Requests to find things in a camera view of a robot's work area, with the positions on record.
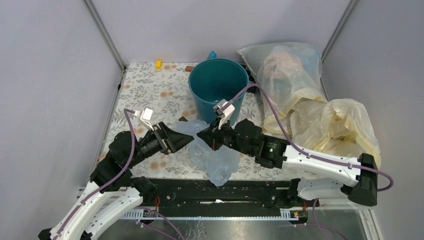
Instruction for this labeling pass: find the blue object behind bin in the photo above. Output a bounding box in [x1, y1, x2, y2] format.
[207, 51, 217, 60]

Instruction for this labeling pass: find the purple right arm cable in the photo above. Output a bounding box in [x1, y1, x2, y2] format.
[220, 83, 395, 192]

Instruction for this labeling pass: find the floral patterned table cloth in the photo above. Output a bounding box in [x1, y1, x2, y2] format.
[99, 63, 318, 180]

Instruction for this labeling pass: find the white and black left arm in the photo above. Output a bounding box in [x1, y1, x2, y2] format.
[38, 122, 194, 240]

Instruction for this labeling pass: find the small brown block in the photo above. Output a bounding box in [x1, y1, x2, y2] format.
[178, 116, 188, 122]

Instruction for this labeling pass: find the yellowish crumpled plastic bag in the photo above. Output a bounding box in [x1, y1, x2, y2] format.
[263, 96, 382, 170]

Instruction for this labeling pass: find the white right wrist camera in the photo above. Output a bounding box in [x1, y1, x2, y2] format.
[213, 99, 235, 130]

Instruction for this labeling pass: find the light blue plastic trash bag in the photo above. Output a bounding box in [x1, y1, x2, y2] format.
[174, 119, 241, 187]

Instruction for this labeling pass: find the white slotted cable duct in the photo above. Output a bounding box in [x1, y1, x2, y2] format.
[120, 206, 299, 221]

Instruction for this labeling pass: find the teal plastic trash bin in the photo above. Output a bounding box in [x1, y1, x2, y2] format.
[188, 58, 249, 124]

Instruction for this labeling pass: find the clear bag with stuffed items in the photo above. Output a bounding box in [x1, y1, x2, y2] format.
[236, 42, 328, 134]

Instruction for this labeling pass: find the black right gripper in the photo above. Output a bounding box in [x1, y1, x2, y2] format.
[196, 115, 255, 157]

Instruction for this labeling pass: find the small yellow block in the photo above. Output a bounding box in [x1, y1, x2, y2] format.
[155, 59, 162, 70]

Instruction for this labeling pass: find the small brown cylinder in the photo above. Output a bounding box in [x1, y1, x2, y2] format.
[185, 66, 195, 72]

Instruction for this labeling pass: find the black white checkered board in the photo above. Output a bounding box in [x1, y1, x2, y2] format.
[240, 63, 257, 94]

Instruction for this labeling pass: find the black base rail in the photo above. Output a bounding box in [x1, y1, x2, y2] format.
[141, 178, 314, 212]

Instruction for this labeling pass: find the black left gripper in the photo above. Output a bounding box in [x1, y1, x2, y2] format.
[127, 120, 195, 167]

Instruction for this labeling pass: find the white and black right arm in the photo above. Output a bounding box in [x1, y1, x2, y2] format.
[197, 119, 378, 207]

